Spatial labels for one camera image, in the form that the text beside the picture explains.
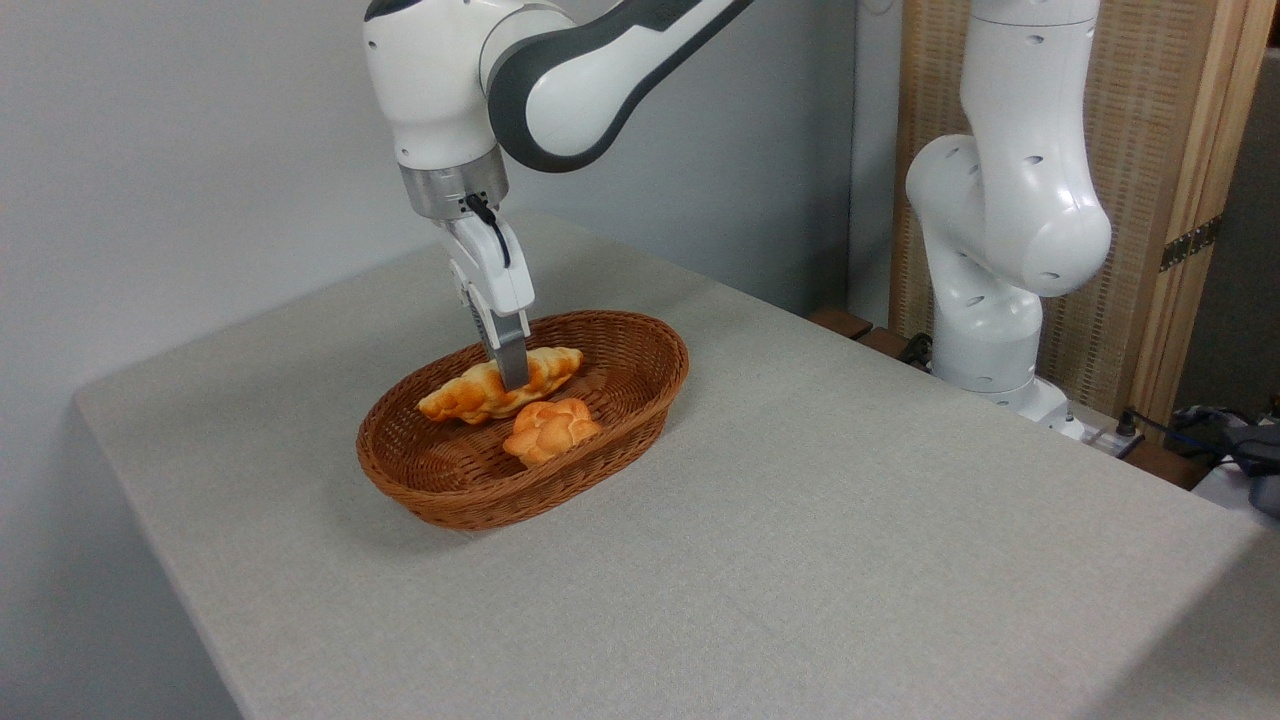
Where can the long croissant bread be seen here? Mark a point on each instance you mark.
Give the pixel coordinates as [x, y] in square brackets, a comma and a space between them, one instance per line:
[470, 395]

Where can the small braided bread roll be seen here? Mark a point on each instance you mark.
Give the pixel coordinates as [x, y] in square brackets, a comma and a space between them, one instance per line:
[550, 430]

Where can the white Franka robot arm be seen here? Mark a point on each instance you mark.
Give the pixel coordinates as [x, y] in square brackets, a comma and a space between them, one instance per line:
[1010, 200]

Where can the brown wicker basket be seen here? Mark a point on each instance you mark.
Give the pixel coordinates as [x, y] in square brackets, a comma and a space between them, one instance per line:
[450, 470]

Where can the grey device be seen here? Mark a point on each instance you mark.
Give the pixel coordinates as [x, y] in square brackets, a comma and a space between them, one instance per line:
[1262, 465]

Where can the metal screen hinge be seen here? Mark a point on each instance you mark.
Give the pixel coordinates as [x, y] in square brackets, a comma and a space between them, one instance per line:
[1188, 244]

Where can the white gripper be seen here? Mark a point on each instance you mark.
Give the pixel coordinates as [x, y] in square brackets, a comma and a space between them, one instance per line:
[495, 270]

